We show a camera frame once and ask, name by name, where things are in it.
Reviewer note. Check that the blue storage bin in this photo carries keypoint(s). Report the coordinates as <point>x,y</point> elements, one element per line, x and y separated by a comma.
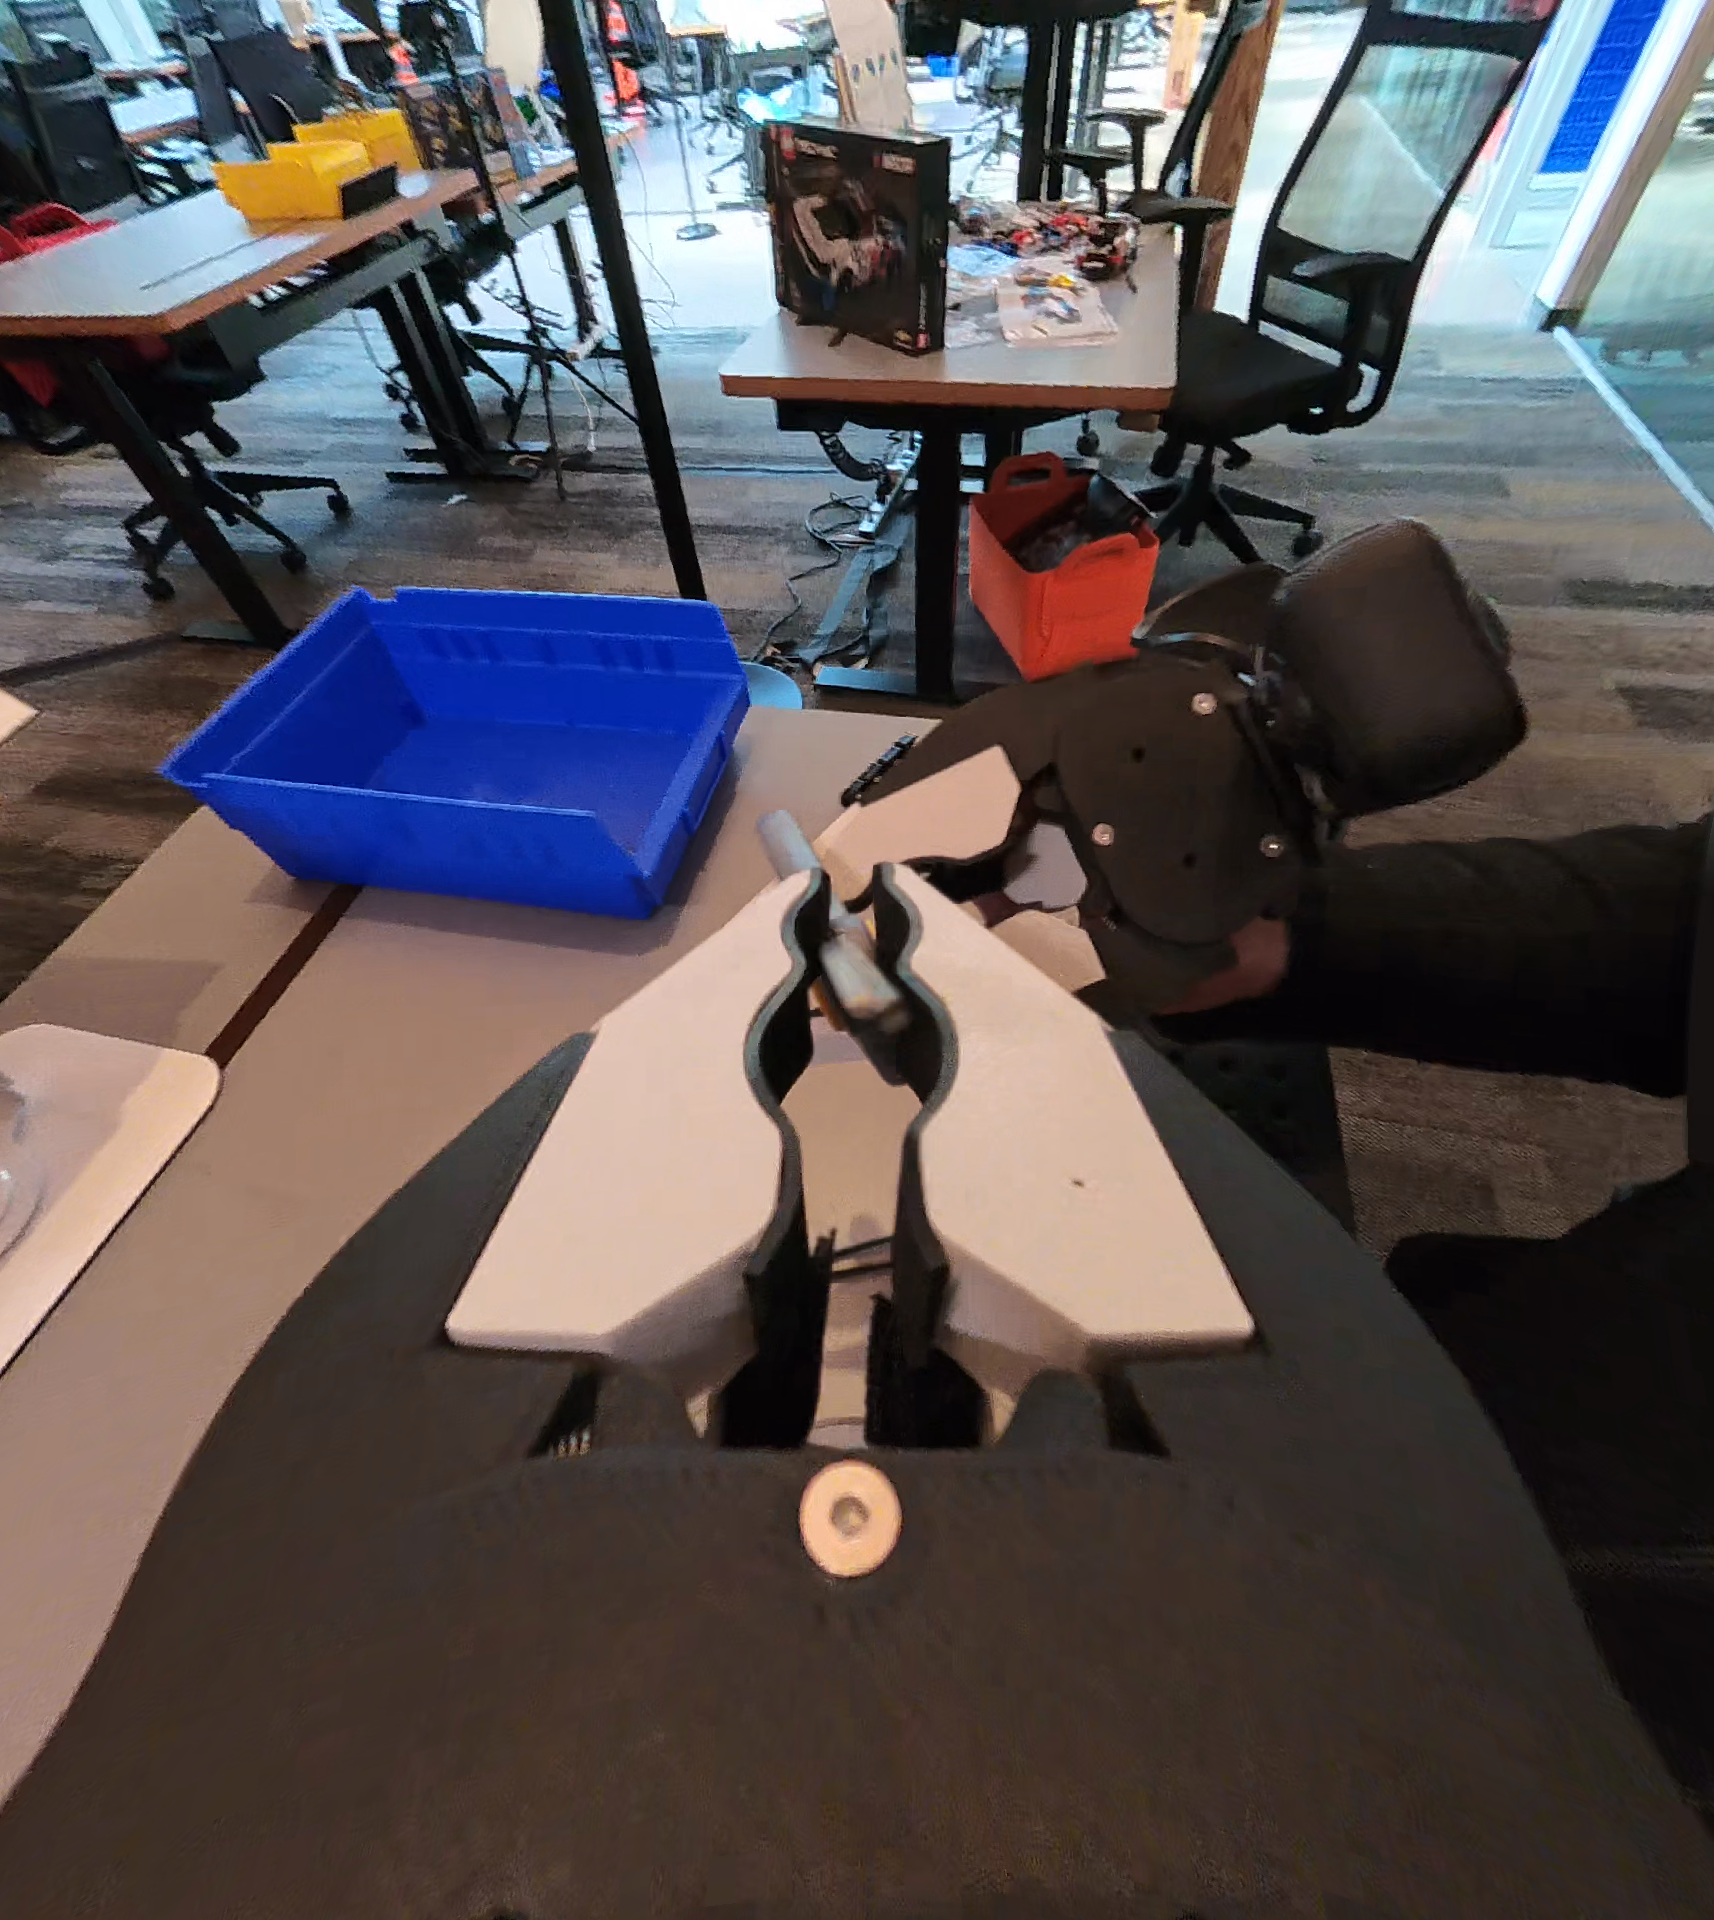
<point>436,810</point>

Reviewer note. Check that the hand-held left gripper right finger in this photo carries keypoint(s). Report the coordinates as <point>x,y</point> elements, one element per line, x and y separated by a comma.
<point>1082,1201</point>

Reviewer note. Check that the black printed box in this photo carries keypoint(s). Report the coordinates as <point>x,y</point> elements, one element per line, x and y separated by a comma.
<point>859,242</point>

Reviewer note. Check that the long wooden office table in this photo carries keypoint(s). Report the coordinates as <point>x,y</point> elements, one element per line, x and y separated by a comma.
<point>136,274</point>

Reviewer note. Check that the orange bin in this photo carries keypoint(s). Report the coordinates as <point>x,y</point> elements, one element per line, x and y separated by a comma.
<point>1051,612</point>

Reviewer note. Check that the person's right forearm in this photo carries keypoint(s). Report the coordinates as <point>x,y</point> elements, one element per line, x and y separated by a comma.
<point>1520,945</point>

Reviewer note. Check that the person's right hand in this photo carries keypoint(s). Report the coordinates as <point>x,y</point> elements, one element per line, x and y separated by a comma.
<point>1238,976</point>

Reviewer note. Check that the black mesh office chair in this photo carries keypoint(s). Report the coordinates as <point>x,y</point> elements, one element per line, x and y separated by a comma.
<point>1367,212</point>

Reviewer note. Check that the black stand pole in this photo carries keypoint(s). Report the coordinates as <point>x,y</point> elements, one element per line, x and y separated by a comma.
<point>617,297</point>

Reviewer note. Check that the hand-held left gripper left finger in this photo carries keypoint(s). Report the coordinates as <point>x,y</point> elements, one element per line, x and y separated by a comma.
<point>617,1201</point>

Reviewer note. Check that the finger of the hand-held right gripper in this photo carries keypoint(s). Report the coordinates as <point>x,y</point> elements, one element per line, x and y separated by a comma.
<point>913,839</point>
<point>1040,945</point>

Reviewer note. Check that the small wooden office table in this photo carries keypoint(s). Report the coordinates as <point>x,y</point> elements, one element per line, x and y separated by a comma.
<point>922,368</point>

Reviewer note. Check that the red office chair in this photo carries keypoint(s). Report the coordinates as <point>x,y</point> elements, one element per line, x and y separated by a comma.
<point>21,248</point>

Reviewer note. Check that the small black screwdriver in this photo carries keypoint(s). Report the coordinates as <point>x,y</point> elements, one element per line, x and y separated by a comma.
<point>850,976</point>

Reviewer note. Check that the yellow box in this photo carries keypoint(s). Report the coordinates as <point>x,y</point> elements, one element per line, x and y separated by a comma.
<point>307,187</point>

